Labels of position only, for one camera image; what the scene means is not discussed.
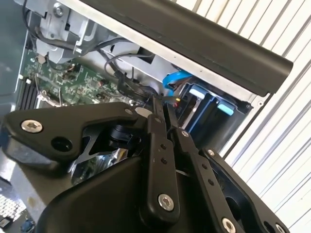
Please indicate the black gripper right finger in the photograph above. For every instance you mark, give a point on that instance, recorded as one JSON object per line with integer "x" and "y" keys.
{"x": 211, "y": 184}

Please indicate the hard disk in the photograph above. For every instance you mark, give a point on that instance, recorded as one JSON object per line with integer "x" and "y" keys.
{"x": 201, "y": 114}

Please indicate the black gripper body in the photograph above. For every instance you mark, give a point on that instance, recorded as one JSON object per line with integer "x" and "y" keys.
{"x": 102, "y": 206}

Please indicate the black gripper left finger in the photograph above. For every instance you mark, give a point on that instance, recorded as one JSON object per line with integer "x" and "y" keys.
{"x": 160, "y": 174}

